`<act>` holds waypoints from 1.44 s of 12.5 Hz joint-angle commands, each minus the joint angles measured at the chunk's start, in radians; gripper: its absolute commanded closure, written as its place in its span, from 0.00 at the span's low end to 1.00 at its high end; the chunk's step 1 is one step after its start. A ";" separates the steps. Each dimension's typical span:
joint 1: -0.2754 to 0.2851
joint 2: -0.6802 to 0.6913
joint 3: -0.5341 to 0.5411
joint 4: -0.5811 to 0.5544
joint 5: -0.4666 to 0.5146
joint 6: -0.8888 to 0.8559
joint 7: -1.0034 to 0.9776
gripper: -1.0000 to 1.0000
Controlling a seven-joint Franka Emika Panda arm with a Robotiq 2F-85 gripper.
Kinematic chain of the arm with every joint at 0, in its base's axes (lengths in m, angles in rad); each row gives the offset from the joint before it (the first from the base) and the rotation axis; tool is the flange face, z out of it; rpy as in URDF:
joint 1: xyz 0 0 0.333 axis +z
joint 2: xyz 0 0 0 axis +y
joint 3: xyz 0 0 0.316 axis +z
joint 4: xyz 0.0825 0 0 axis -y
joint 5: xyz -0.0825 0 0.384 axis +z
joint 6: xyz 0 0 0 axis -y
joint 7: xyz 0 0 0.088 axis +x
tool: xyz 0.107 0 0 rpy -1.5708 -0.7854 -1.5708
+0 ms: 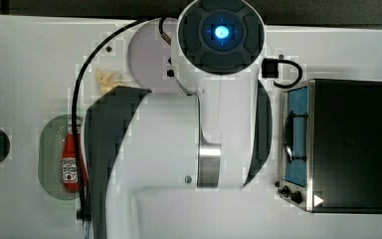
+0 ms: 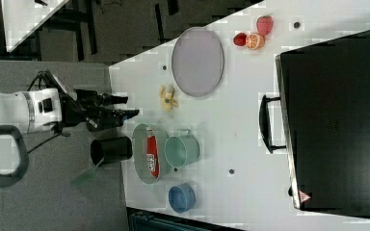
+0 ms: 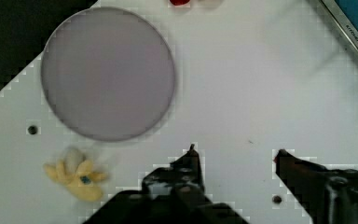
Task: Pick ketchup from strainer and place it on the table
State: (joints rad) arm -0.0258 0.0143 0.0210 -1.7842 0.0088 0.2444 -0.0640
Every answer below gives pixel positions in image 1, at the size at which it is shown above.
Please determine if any black toaster oven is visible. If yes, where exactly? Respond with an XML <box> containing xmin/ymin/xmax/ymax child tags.
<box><xmin>276</xmin><ymin>79</ymin><xmax>382</xmax><ymax>214</ymax></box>

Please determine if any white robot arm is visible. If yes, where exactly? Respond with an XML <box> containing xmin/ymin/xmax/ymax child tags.
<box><xmin>82</xmin><ymin>0</ymin><xmax>272</xmax><ymax>239</ymax></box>

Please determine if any lilac round plate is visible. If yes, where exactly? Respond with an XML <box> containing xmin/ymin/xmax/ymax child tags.
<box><xmin>127</xmin><ymin>18</ymin><xmax>181</xmax><ymax>94</ymax></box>

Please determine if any grey-green oval strainer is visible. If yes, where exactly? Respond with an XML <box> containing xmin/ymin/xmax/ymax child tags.
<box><xmin>38</xmin><ymin>115</ymin><xmax>88</xmax><ymax>200</ymax></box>

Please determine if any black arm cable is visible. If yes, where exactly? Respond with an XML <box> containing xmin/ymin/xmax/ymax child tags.
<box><xmin>71</xmin><ymin>18</ymin><xmax>153</xmax><ymax>239</ymax></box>

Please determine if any black connector with cable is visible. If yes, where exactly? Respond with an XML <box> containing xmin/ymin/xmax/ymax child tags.
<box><xmin>262</xmin><ymin>58</ymin><xmax>303</xmax><ymax>89</ymax></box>

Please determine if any red plush ketchup bottle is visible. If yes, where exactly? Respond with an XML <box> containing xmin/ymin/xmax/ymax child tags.
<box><xmin>61</xmin><ymin>124</ymin><xmax>80</xmax><ymax>192</ymax></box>

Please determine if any yellow plush banana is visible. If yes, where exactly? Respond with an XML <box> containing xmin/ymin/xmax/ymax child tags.
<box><xmin>95</xmin><ymin>69</ymin><xmax>123</xmax><ymax>95</ymax></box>

